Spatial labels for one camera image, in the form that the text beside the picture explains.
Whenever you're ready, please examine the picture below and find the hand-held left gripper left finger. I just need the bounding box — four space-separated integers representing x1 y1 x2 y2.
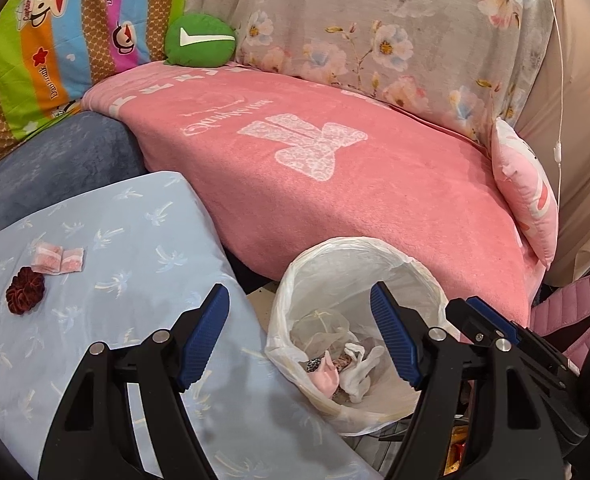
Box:
38 282 231 480

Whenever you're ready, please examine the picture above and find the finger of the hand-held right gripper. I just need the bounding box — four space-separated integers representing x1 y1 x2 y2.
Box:
445 296 583 392

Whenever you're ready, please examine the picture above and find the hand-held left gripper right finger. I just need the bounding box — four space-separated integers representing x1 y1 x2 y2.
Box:
369 281 590 480

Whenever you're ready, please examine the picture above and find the white cloth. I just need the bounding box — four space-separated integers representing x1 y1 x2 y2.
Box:
342 342 386 403

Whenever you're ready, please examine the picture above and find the light pink cloth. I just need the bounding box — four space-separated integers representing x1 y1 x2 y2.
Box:
312 350 343 401

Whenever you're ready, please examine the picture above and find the cream tulle scrunchie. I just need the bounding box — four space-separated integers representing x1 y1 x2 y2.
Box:
290 310 356 361

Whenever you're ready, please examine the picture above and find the bin with white liner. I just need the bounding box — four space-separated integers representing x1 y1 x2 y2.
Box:
266 236 458 436

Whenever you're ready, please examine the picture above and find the pink quilted bag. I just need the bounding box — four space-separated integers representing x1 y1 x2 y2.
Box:
530 260 590 376

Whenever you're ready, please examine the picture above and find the light blue palm print sheet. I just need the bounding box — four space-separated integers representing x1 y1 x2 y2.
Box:
0 171 391 480

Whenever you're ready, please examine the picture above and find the yellow red packet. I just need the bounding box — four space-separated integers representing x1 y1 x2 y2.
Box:
445 412 476 480

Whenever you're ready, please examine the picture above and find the small pink pillow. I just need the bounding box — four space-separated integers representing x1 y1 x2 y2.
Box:
491 117 560 268

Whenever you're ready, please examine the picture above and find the pink bow print blanket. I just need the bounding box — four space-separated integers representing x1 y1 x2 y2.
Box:
81 60 548 341

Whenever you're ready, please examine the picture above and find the pink white packet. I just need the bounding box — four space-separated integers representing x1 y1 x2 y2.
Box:
60 246 86 273
30 241 63 275

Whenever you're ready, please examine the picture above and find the dark red velvet scrunchie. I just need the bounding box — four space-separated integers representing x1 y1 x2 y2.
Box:
6 266 47 316

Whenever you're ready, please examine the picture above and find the blue grey cushion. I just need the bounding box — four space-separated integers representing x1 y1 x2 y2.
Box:
0 110 146 246

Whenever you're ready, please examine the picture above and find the green round cushion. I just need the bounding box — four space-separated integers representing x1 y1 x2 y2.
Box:
164 12 238 68

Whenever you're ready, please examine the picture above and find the grey floral blanket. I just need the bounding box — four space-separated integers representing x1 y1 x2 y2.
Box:
182 0 558 148

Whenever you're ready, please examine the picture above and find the colourful monkey cartoon pillow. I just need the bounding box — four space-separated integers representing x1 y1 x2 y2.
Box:
0 0 191 181

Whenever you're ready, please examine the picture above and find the white cable with switch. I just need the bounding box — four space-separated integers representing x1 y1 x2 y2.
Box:
540 0 566 196

